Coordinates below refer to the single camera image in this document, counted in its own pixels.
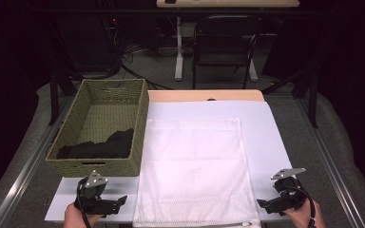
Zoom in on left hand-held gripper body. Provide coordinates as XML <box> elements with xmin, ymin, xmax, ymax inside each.
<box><xmin>76</xmin><ymin>170</ymin><xmax>108</xmax><ymax>214</ymax></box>

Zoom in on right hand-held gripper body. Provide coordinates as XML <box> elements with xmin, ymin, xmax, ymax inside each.
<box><xmin>270</xmin><ymin>167</ymin><xmax>308</xmax><ymax>211</ymax></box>

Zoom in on black garment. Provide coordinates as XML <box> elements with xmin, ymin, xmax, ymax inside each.
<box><xmin>56</xmin><ymin>127</ymin><xmax>135</xmax><ymax>160</ymax></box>

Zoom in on green woven basket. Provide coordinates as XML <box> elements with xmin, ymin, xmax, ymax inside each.
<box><xmin>45</xmin><ymin>78</ymin><xmax>150</xmax><ymax>179</ymax></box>

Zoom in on white mesh laundry bag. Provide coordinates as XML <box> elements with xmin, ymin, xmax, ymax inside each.
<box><xmin>132</xmin><ymin>117</ymin><xmax>262</xmax><ymax>228</ymax></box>

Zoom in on person's right hand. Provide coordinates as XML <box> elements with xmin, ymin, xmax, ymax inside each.
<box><xmin>283</xmin><ymin>198</ymin><xmax>326</xmax><ymax>228</ymax></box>

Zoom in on person's left hand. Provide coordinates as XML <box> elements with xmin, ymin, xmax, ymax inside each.
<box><xmin>64</xmin><ymin>202</ymin><xmax>104</xmax><ymax>228</ymax></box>

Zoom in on white table mat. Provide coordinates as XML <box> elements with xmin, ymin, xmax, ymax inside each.
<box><xmin>44</xmin><ymin>100</ymin><xmax>298</xmax><ymax>224</ymax></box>

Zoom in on black stand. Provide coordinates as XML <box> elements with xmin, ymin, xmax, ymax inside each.
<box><xmin>48</xmin><ymin>67</ymin><xmax>77</xmax><ymax>126</ymax></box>
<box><xmin>260</xmin><ymin>67</ymin><xmax>319</xmax><ymax>129</ymax></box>

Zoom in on dark equipment cabinet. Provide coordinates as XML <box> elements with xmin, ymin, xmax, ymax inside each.
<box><xmin>56</xmin><ymin>0</ymin><xmax>122</xmax><ymax>75</ymax></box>

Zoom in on black folding chair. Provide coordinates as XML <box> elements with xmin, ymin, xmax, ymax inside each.
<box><xmin>191</xmin><ymin>13</ymin><xmax>262</xmax><ymax>90</ymax></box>

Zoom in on white desk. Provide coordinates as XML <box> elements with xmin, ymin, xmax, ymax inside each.
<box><xmin>156</xmin><ymin>0</ymin><xmax>300</xmax><ymax>83</ymax></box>

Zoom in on left hand-held gripper cable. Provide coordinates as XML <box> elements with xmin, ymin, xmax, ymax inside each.
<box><xmin>75</xmin><ymin>179</ymin><xmax>93</xmax><ymax>228</ymax></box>

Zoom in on hand-held gripper cable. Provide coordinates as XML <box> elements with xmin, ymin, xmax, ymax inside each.
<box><xmin>286</xmin><ymin>185</ymin><xmax>317</xmax><ymax>228</ymax></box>
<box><xmin>75</xmin><ymin>179</ymin><xmax>93</xmax><ymax>228</ymax></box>

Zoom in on right hand-held gripper cable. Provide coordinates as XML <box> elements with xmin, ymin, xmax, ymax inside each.
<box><xmin>286</xmin><ymin>185</ymin><xmax>317</xmax><ymax>228</ymax></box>

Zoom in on metal rail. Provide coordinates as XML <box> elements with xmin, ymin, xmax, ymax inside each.
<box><xmin>0</xmin><ymin>96</ymin><xmax>74</xmax><ymax>228</ymax></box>
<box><xmin>294</xmin><ymin>98</ymin><xmax>365</xmax><ymax>228</ymax></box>

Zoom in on floor cables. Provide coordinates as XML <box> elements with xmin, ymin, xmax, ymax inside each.
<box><xmin>120</xmin><ymin>41</ymin><xmax>175</xmax><ymax>91</ymax></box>

